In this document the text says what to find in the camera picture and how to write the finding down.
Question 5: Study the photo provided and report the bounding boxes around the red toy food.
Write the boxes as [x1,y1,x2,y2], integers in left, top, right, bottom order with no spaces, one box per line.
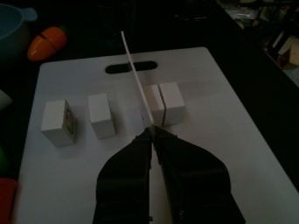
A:
[0,178,19,224]

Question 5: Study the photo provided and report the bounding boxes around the white sushi piece with filling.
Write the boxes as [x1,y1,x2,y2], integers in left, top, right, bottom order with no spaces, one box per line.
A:
[40,99,78,147]

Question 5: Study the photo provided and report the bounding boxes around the white toy knife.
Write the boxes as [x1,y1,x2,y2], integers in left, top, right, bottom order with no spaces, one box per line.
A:
[119,31,156,138]

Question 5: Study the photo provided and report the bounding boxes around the blue toy pot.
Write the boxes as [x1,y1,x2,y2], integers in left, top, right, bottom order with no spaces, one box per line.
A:
[0,3,39,60]

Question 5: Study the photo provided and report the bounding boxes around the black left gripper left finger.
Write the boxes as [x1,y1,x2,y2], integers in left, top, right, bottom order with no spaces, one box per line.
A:
[91,127,155,224]

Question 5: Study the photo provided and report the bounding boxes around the white cutting board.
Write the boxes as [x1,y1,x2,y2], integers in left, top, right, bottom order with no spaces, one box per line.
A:
[11,46,299,224]

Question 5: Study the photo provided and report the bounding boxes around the orange toy carrot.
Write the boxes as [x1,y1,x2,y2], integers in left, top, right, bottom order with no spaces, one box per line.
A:
[26,25,70,62]

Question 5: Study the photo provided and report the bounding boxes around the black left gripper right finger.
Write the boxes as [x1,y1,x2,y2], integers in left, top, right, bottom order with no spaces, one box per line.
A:
[154,125,248,224]

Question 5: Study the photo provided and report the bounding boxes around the white toy sushi piece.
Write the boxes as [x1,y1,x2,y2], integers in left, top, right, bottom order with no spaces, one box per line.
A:
[158,81,187,127]
[140,83,166,127]
[87,93,118,140]

